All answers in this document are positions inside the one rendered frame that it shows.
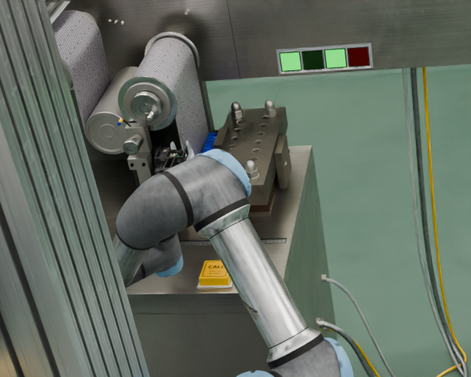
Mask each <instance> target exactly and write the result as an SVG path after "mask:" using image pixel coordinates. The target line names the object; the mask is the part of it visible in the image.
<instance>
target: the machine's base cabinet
mask: <svg viewBox="0 0 471 377"><path fill-rule="evenodd" d="M321 275H327V278H330V276H329V271H328V264H327V254H326V247H325V242H324V231H323V225H322V219H321V208H320V203H319V196H318V186H317V179H316V174H315V163H314V158H313V163H312V167H311V171H310V178H309V181H308V185H307V192H306V196H305V200H304V206H303V210H302V214H301V221H300V224H299V228H298V235H297V239H296V243H295V249H294V253H293V258H292V264H291V268H290V272H289V279H288V283H287V289H288V291H289V292H290V294H291V296H292V298H293V300H294V301H295V303H296V305H297V307H298V309H299V311H300V312H301V314H302V316H303V318H304V320H305V322H306V323H307V325H308V327H310V328H311V329H314V330H317V331H320V332H321V334H322V336H323V338H328V337H329V338H332V339H334V340H335V341H337V342H338V338H337V333H336V332H334V331H325V330H324V328H320V327H319V318H324V320H325V322H329V323H332V324H334V325H336V322H335V316H334V310H333V299H332V293H331V287H330V282H328V281H327V282H321ZM131 310H132V315H133V318H134V321H135V326H136V328H137V332H138V336H139V339H140V342H141V347H142V350H143V353H144V357H145V361H146V364H147V369H148V371H149V374H150V377H236V376H238V375H240V374H242V373H245V372H248V371H251V372H252V373H254V372H255V371H256V370H261V371H265V372H267V373H269V372H270V371H271V368H270V367H269V365H268V363H267V358H268V353H269V348H268V346H267V345H266V343H265V341H264V339H263V337H262V335H261V334H260V332H259V329H258V328H257V327H256V324H255V322H254V321H253V319H252V317H251V315H250V313H249V312H248V310H247V308H246V306H182V307H131Z"/></svg>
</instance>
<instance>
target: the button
mask: <svg viewBox="0 0 471 377"><path fill-rule="evenodd" d="M199 280H200V285H201V286H229V285H230V280H231V278H230V276H229V275H228V273H227V270H226V269H225V268H224V265H223V263H222V262H221V261H220V260H210V261H205V263H204V265H203V269H202V272H201V274H200V278H199Z"/></svg>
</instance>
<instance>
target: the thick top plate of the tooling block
mask: <svg viewBox="0 0 471 377"><path fill-rule="evenodd" d="M264 109H265V108H249V109H242V111H243V114H244V116H243V117H242V118H240V119H232V118H231V110H230V111H229V114H228V116H227V119H226V121H225V124H224V127H228V128H229V132H230V133H229V135H228V137H227V141H226V143H225V145H224V149H223V150H224V151H225V152H227V153H229V154H230V155H232V156H233V157H234V158H235V159H236V160H237V161H238V162H239V163H240V164H241V166H242V167H243V168H244V170H245V164H246V162H247V161H249V160H252V161H254V162H255V164H256V166H257V167H258V172H259V178H258V179H256V180H250V181H249V183H250V184H251V193H250V196H249V197H248V199H247V200H248V202H249V204H250V205H267V203H268V199H269V195H270V192H271V187H272V184H273V181H274V176H275V173H276V169H277V168H276V163H275V158H274V151H275V148H276V145H277V140H278V137H279V134H286V130H287V127H288V122H287V116H286V107H276V110H277V115H276V116H274V117H266V116H265V110H264Z"/></svg>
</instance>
